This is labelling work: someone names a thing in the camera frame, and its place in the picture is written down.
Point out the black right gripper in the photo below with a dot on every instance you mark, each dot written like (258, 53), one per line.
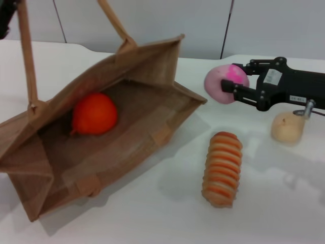
(292, 86)

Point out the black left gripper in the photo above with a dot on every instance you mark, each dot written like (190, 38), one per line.
(6, 15)

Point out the pink toy peach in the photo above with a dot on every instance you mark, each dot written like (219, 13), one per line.
(215, 84)

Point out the brown jute handbag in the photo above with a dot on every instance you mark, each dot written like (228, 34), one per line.
(132, 132)

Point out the orange toy fruit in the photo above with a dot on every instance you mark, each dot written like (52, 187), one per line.
(95, 114)

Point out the beige toy fruit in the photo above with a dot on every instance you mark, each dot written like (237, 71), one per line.
(285, 129)

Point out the orange striped toy bread loaf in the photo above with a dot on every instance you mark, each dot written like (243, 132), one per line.
(223, 170)

